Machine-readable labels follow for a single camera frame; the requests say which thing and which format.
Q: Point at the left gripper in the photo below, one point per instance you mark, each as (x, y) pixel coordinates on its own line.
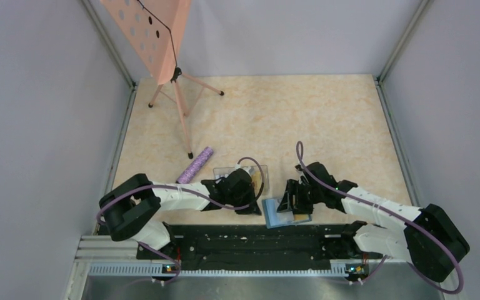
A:
(251, 195)

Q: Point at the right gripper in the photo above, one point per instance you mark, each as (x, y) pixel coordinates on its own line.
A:
(287, 204)

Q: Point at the blue leather card holder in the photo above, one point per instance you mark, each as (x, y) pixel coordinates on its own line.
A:
(274, 219)

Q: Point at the clear plastic card box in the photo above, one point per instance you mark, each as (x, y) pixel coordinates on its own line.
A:
(257, 177)

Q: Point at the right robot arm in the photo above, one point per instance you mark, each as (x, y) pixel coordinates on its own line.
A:
(424, 237)

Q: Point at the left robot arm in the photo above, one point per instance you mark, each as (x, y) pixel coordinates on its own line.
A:
(128, 210)

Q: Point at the purple glitter microphone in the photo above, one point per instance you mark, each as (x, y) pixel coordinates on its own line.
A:
(195, 166)

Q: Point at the pink music stand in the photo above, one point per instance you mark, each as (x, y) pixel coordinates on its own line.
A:
(155, 30)

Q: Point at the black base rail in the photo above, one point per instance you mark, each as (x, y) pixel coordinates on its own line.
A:
(257, 248)

